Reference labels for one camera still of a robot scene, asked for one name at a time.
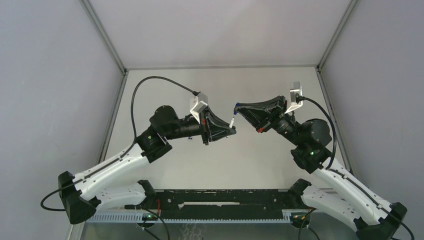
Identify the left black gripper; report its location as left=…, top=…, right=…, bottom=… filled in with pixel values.
left=164, top=106, right=236, bottom=146

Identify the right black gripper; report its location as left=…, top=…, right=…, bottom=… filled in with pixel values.
left=235, top=95, right=304, bottom=148

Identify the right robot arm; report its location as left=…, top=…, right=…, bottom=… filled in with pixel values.
left=234, top=96, right=407, bottom=240

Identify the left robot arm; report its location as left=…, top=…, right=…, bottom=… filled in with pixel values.
left=58, top=105, right=237, bottom=225

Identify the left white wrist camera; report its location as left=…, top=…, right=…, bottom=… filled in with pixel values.
left=189, top=92, right=209, bottom=124

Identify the right black camera cable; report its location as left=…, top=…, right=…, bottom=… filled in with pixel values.
left=296, top=96, right=415, bottom=240

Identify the black camera cable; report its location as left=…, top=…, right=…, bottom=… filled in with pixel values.
left=40, top=76, right=201, bottom=212
left=296, top=96, right=415, bottom=240

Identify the left black camera cable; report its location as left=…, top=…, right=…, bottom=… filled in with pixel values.
left=40, top=76, right=201, bottom=212

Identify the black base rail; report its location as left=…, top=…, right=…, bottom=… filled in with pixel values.
left=142, top=189, right=308, bottom=221

